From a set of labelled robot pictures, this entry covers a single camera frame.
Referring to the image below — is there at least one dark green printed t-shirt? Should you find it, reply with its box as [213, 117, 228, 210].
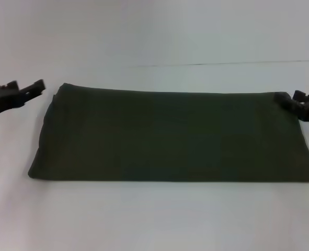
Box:
[27, 82, 309, 184]

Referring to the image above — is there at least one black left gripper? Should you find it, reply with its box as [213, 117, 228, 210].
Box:
[0, 78, 46, 121]

